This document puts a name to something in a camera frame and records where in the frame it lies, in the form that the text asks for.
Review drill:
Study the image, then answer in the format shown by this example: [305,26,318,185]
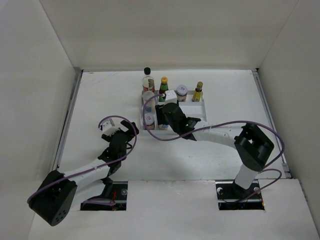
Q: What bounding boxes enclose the white powder shaker blue label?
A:
[158,124,168,131]

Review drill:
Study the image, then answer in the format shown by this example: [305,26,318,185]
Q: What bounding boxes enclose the white peppercorn jar silver lid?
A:
[142,90,156,114]

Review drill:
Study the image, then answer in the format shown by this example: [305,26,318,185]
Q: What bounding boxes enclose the brown sauce jar white lid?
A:
[176,84,188,102]

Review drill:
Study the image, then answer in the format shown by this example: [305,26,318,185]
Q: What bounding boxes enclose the red chili sauce bottle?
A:
[158,76,169,102]

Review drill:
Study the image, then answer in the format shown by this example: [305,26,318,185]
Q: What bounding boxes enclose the small yellow oil bottle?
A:
[192,81,203,102]

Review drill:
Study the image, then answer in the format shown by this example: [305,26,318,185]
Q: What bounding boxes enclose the dark soy sauce bottle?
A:
[142,67,155,93]

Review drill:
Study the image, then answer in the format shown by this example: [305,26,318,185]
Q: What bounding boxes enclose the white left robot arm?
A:
[27,119,139,227]

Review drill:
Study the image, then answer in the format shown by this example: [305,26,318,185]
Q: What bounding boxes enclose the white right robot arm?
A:
[155,102,275,198]

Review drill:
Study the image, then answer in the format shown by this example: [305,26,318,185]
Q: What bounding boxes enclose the white divided organizer tray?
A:
[139,90,207,137]

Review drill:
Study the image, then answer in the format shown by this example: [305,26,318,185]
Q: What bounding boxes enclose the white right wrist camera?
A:
[164,89,178,105]

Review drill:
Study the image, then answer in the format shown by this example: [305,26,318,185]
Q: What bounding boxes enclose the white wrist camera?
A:
[98,118,119,136]
[164,89,178,105]

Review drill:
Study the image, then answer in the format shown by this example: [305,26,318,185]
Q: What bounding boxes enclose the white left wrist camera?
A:
[98,118,119,136]

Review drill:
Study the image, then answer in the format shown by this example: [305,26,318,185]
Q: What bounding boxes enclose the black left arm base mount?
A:
[80,178,129,212]

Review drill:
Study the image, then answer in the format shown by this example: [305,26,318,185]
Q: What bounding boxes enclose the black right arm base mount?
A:
[215,180,265,211]

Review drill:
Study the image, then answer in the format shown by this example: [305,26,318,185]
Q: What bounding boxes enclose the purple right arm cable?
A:
[142,93,286,203]

